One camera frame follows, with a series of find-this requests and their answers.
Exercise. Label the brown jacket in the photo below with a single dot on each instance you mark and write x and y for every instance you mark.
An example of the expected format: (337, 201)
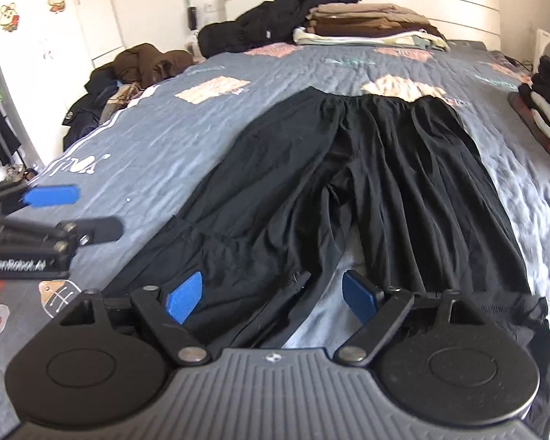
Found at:
(151, 62)

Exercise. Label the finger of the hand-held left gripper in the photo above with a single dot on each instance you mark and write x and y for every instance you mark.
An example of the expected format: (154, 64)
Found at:
(98, 230)
(50, 195)

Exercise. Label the blue-grey printed quilt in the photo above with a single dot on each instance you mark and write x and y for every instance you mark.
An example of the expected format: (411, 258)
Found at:
(165, 146)

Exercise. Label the black hairbrush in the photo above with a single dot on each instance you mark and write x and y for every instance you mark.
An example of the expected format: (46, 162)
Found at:
(193, 16)

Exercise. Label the black wide-leg pants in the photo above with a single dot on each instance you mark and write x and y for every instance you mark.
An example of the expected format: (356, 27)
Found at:
(385, 169)

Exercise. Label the dark clothes heap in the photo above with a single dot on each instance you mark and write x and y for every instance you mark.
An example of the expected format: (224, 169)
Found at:
(80, 119)

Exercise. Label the stack of folded brown clothes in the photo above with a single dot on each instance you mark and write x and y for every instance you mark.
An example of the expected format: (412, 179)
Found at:
(357, 20)

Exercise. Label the white wardrobe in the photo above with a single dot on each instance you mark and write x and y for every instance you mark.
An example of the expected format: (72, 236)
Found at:
(87, 9)

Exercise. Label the black jacket heap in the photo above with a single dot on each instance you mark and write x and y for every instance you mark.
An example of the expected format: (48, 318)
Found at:
(266, 23)

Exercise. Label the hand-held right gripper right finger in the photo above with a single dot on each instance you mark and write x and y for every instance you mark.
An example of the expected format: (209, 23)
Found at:
(360, 297)

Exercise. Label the row of shoes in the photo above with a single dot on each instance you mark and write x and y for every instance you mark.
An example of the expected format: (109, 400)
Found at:
(18, 173)

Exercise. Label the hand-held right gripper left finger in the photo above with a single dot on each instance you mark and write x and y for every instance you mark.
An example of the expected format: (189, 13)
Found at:
(183, 298)

